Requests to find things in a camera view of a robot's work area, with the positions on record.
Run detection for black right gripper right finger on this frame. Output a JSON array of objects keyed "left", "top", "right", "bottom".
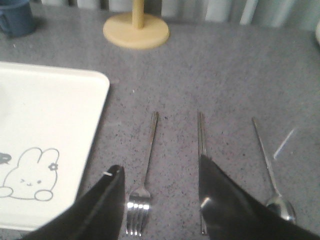
[{"left": 199, "top": 155, "right": 320, "bottom": 240}]

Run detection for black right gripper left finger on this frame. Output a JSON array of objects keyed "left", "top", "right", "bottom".
[{"left": 23, "top": 165, "right": 125, "bottom": 240}]

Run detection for silver metal fork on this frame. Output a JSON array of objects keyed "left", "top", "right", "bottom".
[{"left": 125, "top": 111, "right": 159, "bottom": 237}]

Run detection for silver metal spoon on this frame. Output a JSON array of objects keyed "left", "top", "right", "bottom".
[{"left": 251, "top": 116, "right": 297, "bottom": 224}]

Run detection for cream rabbit print tray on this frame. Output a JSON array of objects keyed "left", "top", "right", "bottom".
[{"left": 0, "top": 62, "right": 110, "bottom": 231}]

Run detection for wooden mug tree stand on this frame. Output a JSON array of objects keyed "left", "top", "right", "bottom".
[{"left": 102, "top": 0, "right": 170, "bottom": 50}]

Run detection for grey pleated curtain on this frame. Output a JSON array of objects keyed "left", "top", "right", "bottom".
[{"left": 32, "top": 0, "right": 320, "bottom": 32}]

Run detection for white appliance at right edge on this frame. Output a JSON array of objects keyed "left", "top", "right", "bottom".
[{"left": 315, "top": 21, "right": 320, "bottom": 45}]

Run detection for blue enamel mug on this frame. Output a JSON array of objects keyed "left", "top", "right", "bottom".
[{"left": 0, "top": 0, "right": 36, "bottom": 37}]

